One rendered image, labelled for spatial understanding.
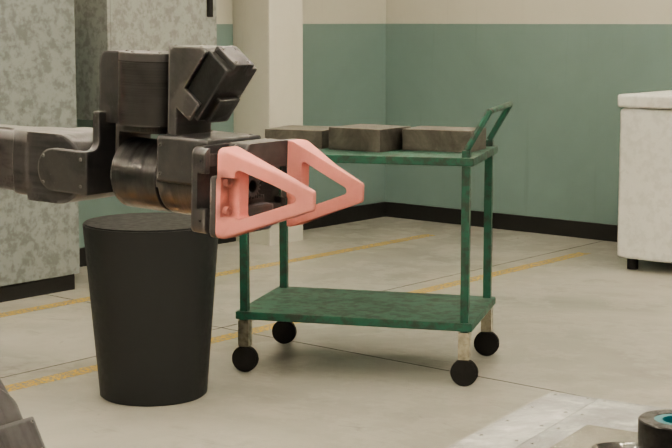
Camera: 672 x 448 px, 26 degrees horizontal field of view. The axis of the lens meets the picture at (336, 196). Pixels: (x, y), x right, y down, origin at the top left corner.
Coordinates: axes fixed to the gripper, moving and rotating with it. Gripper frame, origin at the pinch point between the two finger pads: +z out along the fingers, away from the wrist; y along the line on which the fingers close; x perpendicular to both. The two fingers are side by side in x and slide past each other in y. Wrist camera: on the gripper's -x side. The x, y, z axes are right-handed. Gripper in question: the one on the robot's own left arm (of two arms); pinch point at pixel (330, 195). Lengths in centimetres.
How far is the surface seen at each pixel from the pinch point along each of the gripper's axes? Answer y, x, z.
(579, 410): 88, 40, -19
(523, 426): 77, 40, -22
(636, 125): 630, 49, -242
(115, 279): 271, 83, -275
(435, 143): 380, 39, -216
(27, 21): 396, 2, -450
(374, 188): 726, 113, -467
